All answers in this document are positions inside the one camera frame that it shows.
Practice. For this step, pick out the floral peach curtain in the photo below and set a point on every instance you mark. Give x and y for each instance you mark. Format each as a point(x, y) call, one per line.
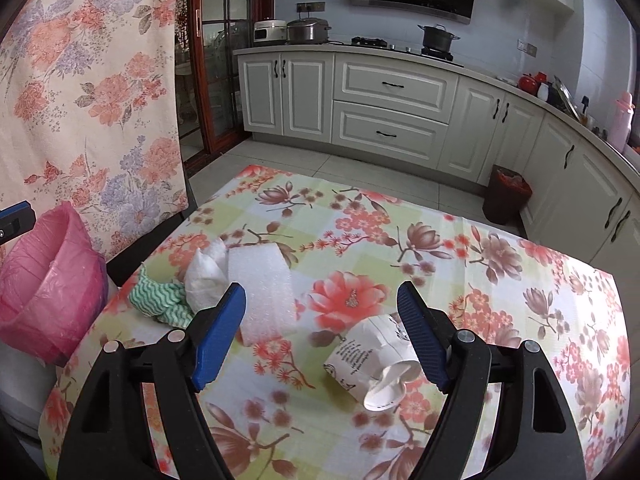
point(88, 115)

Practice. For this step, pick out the dark red floor bin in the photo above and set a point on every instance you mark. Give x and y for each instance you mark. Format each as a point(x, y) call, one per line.
point(506, 195)

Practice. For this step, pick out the green white striped cloth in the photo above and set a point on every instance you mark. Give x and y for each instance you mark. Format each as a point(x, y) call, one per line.
point(165, 302)

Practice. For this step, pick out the pink thermos bottle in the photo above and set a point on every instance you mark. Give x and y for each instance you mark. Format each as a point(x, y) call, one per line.
point(620, 127)

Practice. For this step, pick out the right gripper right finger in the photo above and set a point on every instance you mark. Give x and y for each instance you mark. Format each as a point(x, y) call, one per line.
point(430, 332)

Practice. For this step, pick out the black gas stove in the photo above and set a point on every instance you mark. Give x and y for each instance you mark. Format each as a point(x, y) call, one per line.
point(378, 43)

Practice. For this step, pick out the crushed white paper cup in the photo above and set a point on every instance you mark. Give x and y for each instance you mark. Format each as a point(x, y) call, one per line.
point(375, 362)

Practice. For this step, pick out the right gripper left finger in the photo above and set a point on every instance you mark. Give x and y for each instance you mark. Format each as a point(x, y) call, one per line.
point(212, 333)

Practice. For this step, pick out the floral tablecloth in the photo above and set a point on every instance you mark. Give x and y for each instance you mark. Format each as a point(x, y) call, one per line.
point(340, 396)

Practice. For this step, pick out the black cooking pot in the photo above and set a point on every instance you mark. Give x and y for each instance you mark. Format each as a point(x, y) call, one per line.
point(437, 38)

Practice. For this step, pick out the white lower kitchen cabinets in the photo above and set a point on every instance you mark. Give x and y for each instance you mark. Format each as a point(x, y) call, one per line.
point(448, 119)

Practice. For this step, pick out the pink lined trash bin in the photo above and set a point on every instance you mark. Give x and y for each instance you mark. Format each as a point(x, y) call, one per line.
point(53, 286)

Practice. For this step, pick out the red kettle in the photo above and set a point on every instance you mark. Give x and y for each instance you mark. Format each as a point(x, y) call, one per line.
point(531, 83)

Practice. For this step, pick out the red framed glass door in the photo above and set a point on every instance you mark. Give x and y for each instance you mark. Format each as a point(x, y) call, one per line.
point(207, 76)

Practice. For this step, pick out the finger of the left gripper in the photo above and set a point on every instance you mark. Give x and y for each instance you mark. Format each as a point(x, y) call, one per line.
point(19, 211)
point(10, 229)

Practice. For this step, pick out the white foam sheet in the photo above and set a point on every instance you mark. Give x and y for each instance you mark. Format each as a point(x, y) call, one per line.
point(262, 294)

